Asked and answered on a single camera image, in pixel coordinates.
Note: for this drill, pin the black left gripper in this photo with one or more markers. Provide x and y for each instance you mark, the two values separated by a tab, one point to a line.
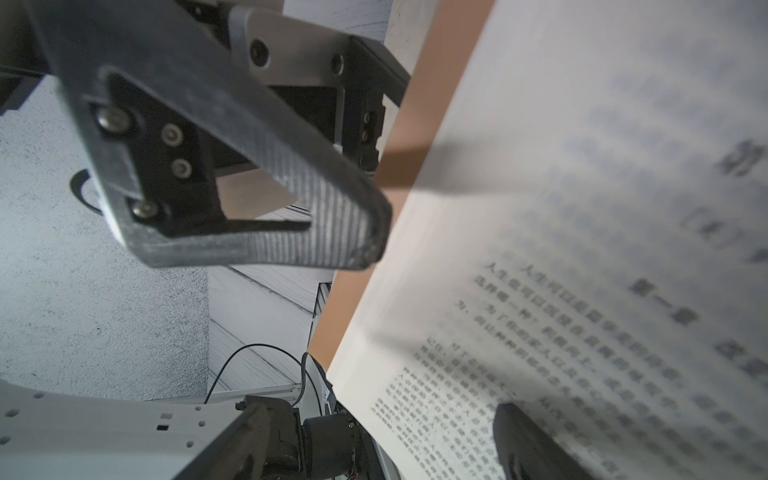
226	132

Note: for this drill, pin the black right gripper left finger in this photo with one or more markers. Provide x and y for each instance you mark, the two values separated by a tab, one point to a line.
242	450

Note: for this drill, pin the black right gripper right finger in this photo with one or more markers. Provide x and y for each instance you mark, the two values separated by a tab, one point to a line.
525	451

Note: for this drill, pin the brown paperback book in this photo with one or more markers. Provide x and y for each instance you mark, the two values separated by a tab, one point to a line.
586	239

